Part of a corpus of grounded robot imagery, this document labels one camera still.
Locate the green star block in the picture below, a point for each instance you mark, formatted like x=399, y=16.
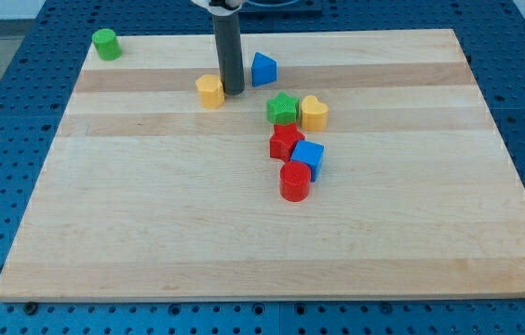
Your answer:
x=283, y=109

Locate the yellow hexagon block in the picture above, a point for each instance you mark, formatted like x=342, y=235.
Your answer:
x=210, y=91

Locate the blue cube block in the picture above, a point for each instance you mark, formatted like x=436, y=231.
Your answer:
x=311, y=154

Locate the green cylinder block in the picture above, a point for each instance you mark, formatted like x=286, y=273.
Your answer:
x=106, y=44

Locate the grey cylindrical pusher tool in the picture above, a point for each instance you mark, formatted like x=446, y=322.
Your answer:
x=229, y=51

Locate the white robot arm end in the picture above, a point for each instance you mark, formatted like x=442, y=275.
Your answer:
x=220, y=7

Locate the red star block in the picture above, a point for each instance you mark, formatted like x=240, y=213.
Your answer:
x=284, y=140

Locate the light wooden board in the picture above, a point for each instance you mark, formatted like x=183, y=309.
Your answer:
x=146, y=196

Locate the red cylinder block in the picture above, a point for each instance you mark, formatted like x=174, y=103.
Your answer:
x=295, y=178

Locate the yellow heart block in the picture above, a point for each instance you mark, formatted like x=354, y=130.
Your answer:
x=315, y=114

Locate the blue triangular prism block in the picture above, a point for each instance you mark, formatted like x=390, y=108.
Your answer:
x=263, y=70

